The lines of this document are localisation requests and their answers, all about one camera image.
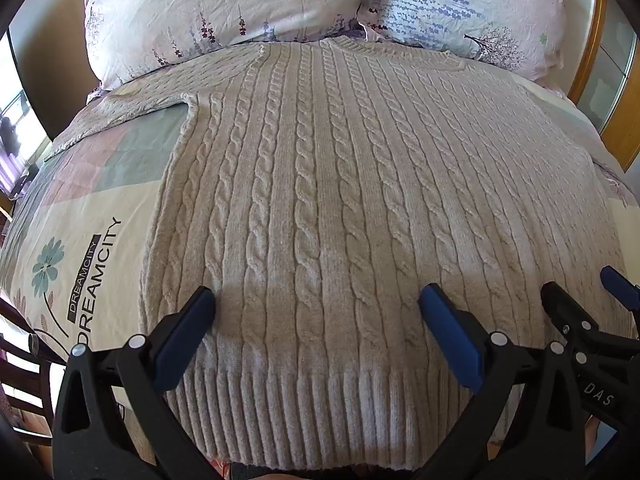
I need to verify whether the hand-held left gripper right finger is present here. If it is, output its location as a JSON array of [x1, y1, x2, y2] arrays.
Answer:
[[417, 282, 592, 480]]

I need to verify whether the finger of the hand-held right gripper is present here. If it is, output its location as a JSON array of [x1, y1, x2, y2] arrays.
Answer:
[[541, 281, 640, 361], [600, 265, 640, 312]]

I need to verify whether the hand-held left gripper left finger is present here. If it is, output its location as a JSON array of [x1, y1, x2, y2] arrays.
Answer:
[[52, 286, 232, 480]]

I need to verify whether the cream cable knit sweater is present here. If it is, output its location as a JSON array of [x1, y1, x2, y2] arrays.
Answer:
[[45, 35, 632, 472]]

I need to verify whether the dark wooden chair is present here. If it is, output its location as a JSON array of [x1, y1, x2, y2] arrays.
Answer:
[[0, 299, 69, 462]]

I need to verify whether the printed patchwork bed sheet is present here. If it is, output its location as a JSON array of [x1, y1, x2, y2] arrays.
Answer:
[[0, 74, 640, 467]]

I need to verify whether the wooden framed glass door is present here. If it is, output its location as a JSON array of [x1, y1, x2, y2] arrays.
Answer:
[[567, 0, 640, 172]]

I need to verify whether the window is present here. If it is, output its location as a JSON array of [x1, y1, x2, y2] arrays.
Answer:
[[0, 35, 47, 197]]

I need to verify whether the dark headboard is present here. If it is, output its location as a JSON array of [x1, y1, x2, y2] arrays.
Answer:
[[9, 0, 102, 144]]

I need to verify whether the pale blue floral pillow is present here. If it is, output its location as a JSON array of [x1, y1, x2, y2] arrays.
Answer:
[[357, 0, 584, 87]]

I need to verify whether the pink floral pillow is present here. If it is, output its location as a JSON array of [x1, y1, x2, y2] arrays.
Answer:
[[74, 0, 377, 94]]

